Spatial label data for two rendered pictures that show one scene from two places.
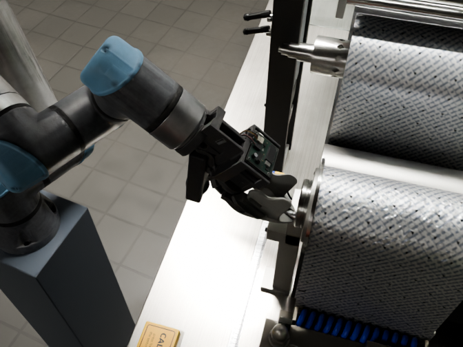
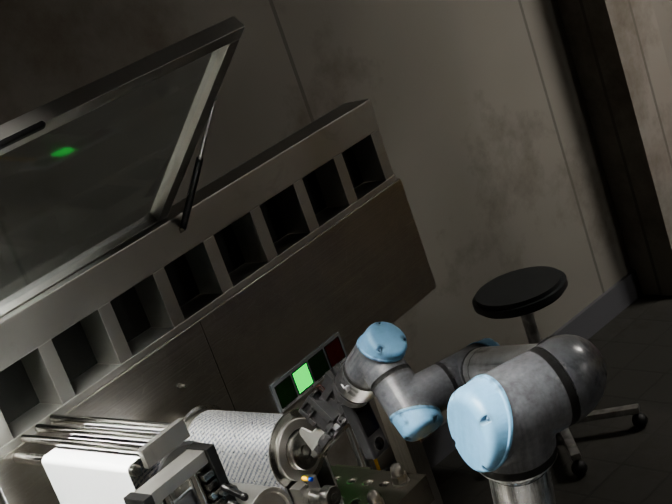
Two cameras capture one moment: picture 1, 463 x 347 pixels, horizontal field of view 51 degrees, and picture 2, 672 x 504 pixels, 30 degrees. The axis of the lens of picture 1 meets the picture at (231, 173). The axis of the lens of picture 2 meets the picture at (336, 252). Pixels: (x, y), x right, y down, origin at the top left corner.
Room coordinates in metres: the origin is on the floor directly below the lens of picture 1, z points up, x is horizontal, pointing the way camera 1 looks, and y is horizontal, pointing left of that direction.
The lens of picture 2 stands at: (2.18, 1.07, 2.23)
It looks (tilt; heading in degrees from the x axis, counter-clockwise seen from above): 17 degrees down; 209
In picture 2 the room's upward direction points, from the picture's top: 20 degrees counter-clockwise
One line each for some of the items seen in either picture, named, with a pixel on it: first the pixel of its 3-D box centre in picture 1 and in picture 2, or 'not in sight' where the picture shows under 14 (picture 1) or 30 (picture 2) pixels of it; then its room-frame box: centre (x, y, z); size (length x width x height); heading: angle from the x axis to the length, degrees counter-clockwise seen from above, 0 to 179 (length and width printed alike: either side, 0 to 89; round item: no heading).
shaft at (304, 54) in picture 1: (295, 51); not in sight; (0.69, -0.11, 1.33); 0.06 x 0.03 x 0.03; 74
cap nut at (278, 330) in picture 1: (280, 333); (374, 500); (0.30, -0.08, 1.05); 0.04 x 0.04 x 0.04
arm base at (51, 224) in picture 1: (19, 213); not in sight; (0.61, 0.47, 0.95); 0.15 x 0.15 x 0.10
